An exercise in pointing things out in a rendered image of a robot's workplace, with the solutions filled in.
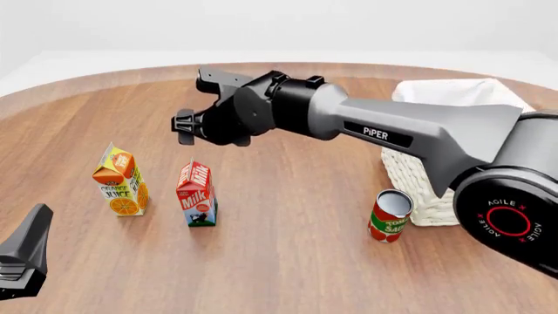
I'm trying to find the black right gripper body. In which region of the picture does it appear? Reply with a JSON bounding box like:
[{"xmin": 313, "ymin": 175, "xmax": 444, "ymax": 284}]
[{"xmin": 202, "ymin": 93, "xmax": 250, "ymax": 147}]

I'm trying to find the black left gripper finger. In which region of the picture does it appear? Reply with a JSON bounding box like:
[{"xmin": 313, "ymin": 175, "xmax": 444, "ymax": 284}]
[{"xmin": 0, "ymin": 202, "xmax": 54, "ymax": 275}]

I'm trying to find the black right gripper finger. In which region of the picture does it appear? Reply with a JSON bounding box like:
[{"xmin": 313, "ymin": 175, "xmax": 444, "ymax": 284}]
[{"xmin": 194, "ymin": 65, "xmax": 255, "ymax": 99}]

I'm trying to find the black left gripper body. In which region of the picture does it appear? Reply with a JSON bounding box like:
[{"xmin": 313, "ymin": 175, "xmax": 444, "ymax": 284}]
[{"xmin": 0, "ymin": 253, "xmax": 48, "ymax": 301}]

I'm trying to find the red milk carton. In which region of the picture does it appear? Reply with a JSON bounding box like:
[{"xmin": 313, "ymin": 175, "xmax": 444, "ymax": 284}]
[{"xmin": 175, "ymin": 157, "xmax": 218, "ymax": 228}]

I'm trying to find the white woven basket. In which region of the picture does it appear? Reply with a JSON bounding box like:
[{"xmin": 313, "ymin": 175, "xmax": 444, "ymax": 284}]
[{"xmin": 380, "ymin": 146, "xmax": 461, "ymax": 228}]

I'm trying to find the white cloth basket liner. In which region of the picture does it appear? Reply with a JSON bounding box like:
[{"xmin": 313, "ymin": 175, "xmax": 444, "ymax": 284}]
[{"xmin": 391, "ymin": 78, "xmax": 536, "ymax": 114}]

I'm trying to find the orange juice carton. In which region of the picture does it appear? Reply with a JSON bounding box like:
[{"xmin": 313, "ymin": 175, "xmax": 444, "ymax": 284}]
[{"xmin": 92, "ymin": 141, "xmax": 150, "ymax": 217}]

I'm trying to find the tomato sauce can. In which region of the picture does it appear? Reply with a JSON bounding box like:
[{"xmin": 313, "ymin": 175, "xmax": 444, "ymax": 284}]
[{"xmin": 367, "ymin": 188, "xmax": 414, "ymax": 244}]

